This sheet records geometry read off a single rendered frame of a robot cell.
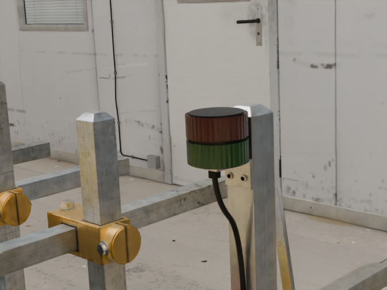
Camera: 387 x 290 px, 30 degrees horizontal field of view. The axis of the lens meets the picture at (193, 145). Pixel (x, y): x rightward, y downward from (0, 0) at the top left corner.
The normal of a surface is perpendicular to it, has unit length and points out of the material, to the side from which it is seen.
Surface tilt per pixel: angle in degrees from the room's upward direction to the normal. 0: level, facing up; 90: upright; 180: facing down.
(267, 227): 90
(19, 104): 90
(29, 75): 90
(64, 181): 90
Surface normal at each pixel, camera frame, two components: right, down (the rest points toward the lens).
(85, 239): -0.69, 0.18
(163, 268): -0.04, -0.98
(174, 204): 0.72, 0.11
